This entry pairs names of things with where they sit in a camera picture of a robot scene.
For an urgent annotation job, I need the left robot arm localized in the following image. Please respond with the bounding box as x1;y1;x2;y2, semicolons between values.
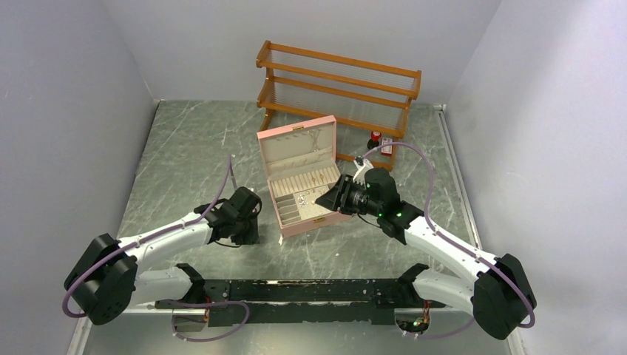
62;187;262;325

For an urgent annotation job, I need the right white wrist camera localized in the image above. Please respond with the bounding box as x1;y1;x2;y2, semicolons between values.
352;156;374;186

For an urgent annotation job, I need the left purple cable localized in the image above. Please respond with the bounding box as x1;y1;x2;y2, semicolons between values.
61;155;239;319

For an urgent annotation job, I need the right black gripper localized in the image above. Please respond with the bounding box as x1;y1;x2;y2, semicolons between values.
315;173;382;217

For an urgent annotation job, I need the pink jewelry box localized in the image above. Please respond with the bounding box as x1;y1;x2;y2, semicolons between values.
257;115;350;237

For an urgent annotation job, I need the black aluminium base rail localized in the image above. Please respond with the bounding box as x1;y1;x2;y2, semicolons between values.
132;278;491;327

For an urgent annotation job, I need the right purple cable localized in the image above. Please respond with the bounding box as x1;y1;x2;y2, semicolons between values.
362;142;538;339

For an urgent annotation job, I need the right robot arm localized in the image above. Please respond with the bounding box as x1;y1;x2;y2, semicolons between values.
315;166;537;340

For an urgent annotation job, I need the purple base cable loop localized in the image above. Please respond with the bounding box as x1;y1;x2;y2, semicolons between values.
171;301;251;343

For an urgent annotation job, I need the wooden two-tier shelf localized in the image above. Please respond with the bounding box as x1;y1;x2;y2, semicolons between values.
255;40;422;143

